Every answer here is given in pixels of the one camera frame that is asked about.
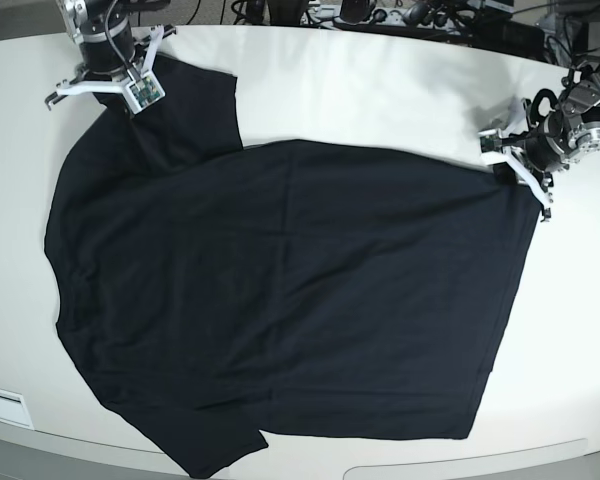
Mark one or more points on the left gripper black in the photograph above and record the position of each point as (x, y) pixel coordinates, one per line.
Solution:
(544, 148)

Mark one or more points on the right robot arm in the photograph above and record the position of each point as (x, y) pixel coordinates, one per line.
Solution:
(76, 13)

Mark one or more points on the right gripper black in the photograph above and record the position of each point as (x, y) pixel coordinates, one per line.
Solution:
(98, 55)

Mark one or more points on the black T-shirt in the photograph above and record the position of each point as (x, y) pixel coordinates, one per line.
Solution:
(211, 293)

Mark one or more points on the white label sticker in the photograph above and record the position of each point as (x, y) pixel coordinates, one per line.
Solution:
(14, 411)

